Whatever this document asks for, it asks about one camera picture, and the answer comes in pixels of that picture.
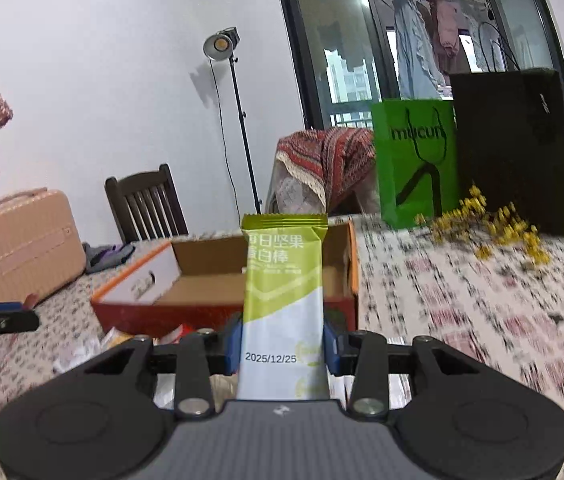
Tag green white protein bar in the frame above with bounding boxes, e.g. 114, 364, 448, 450
236, 214, 329, 401

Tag red orange cardboard box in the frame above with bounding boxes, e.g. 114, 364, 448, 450
90, 221, 359, 338

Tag pink small suitcase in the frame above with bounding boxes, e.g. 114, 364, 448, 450
0, 188, 86, 302

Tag purple grey pouch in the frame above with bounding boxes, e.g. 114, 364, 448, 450
82, 243, 136, 274

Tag dark wooden chair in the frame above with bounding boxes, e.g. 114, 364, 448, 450
104, 164, 189, 243

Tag chair with patterned red blanket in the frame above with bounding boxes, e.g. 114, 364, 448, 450
265, 127, 380, 216

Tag yellow dried flower branch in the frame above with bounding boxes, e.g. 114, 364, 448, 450
413, 184, 550, 268

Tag calligraphy print tablecloth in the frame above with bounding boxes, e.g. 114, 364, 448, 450
0, 212, 564, 480

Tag green mucun paper bag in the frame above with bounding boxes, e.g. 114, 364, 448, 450
371, 100, 460, 230

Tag hanging light blue shirt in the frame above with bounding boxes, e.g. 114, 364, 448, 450
393, 0, 445, 100

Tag black paper bag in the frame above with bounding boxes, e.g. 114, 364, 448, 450
450, 68, 564, 236

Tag studio light on stand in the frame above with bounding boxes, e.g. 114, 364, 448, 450
202, 26, 264, 215

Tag black framed balcony door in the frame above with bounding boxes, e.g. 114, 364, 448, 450
281, 0, 564, 129

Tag hanging pink garment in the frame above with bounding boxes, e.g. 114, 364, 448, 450
427, 0, 461, 75

